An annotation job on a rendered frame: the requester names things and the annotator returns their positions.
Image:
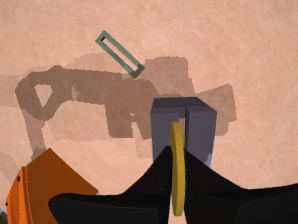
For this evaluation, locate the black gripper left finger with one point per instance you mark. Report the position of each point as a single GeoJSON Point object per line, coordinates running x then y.
{"type": "Point", "coordinates": [146, 202]}

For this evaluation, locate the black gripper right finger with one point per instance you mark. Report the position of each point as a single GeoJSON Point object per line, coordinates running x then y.
{"type": "Point", "coordinates": [212, 199]}

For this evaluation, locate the dark grey box side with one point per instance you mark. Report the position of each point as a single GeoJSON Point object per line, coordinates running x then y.
{"type": "Point", "coordinates": [179, 102]}

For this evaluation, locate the gold coin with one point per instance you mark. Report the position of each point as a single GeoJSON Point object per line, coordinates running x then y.
{"type": "Point", "coordinates": [178, 171]}

